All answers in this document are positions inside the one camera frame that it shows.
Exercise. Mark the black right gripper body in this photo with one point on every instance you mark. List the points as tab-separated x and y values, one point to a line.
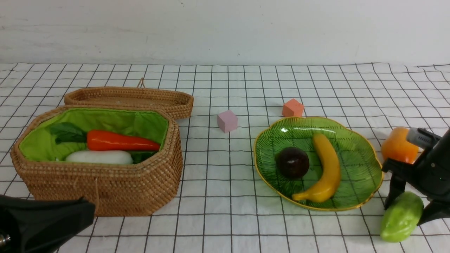
429	174

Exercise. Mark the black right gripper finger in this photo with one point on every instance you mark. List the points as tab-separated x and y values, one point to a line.
436	209
396	188

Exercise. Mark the light green toy gourd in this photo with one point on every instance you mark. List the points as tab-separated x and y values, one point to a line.
401	218

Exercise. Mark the orange toy mango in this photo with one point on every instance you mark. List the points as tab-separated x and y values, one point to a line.
398	148

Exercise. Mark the yellow toy banana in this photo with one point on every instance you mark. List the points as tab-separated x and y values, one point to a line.
328	172

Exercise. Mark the dark purple toy mangosteen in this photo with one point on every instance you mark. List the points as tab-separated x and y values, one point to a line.
292	162

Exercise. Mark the white toy radish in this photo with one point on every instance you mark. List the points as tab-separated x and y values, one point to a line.
109	157

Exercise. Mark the orange toy carrot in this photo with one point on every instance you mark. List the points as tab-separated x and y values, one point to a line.
100	140

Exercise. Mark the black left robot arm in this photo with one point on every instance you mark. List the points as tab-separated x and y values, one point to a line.
31	226

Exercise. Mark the green leaf-shaped glass plate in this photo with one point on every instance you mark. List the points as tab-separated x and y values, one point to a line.
361	174

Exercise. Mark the orange foam cube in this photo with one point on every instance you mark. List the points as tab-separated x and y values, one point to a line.
292	108

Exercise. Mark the pink foam cube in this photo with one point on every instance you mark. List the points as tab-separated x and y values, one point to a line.
227	121

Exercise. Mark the woven rattan basket lid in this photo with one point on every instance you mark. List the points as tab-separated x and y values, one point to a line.
176	104

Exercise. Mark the woven rattan basket green lining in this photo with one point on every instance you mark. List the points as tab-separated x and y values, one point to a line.
137	189

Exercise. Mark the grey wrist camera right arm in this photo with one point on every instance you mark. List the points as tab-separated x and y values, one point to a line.
422	138

